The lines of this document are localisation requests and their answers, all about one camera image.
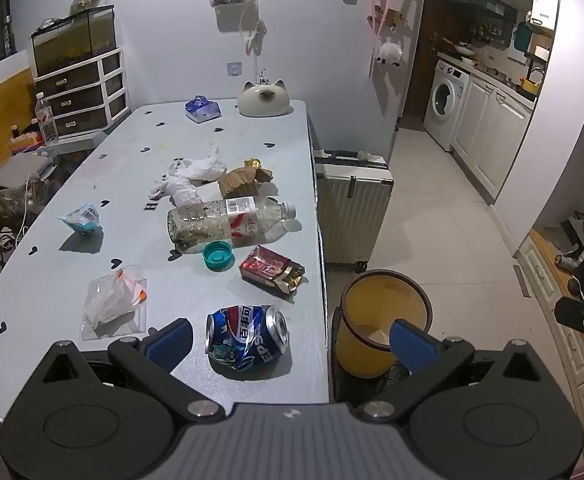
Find black range hood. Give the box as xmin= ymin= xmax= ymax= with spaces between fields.
xmin=446 ymin=0 xmax=517 ymax=20

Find white plastic bag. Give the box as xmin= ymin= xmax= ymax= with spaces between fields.
xmin=147 ymin=147 xmax=227 ymax=206

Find crushed blue soda can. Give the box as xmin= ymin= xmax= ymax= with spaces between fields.
xmin=205 ymin=304 xmax=291 ymax=375

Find white drawer cabinet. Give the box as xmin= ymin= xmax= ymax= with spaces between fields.
xmin=34 ymin=49 xmax=129 ymax=137

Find plastic water bottle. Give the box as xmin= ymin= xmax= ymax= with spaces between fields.
xmin=35 ymin=92 xmax=59 ymax=143

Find clear storage box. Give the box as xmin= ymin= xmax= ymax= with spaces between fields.
xmin=0 ymin=152 xmax=58 ymax=233

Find clear plastic bag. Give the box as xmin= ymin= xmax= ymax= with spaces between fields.
xmin=81 ymin=265 xmax=149 ymax=341

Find white ribbed suitcase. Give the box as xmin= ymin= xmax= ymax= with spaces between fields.
xmin=313 ymin=149 xmax=395 ymax=273

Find teal bottle cap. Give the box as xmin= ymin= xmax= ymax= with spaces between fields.
xmin=202 ymin=241 xmax=235 ymax=271

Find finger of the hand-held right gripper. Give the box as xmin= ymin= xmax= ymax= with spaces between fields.
xmin=554 ymin=296 xmax=584 ymax=331

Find clear plastic bottle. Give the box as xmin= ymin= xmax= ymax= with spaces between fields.
xmin=167 ymin=198 xmax=299 ymax=251

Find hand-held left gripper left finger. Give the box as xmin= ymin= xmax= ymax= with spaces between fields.
xmin=22 ymin=317 xmax=227 ymax=424

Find blue tissue pack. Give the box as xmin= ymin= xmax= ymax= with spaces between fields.
xmin=185 ymin=95 xmax=221 ymax=124

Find white kitchen cabinets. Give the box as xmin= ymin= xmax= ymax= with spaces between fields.
xmin=450 ymin=67 xmax=535 ymax=205

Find red foil cigarette pack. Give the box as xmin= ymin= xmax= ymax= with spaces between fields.
xmin=239 ymin=245 xmax=306 ymax=296

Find dark wooden door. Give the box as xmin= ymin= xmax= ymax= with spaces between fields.
xmin=402 ymin=0 xmax=448 ymax=132

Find brown paper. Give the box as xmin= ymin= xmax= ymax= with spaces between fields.
xmin=218 ymin=164 xmax=274 ymax=198

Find small white teal packet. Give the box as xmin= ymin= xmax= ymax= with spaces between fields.
xmin=58 ymin=203 xmax=104 ymax=237

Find white plush sheep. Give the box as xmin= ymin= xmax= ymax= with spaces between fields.
xmin=376 ymin=42 xmax=405 ymax=67

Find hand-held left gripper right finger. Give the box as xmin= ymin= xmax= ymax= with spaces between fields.
xmin=356 ymin=318 xmax=562 ymax=423

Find white cat-shaped container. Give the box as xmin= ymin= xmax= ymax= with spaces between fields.
xmin=236 ymin=80 xmax=291 ymax=117

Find glass fish tank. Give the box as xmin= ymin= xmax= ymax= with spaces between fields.
xmin=31 ymin=5 xmax=118 ymax=78

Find white washing machine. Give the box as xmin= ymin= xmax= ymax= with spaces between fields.
xmin=423 ymin=59 xmax=471 ymax=151

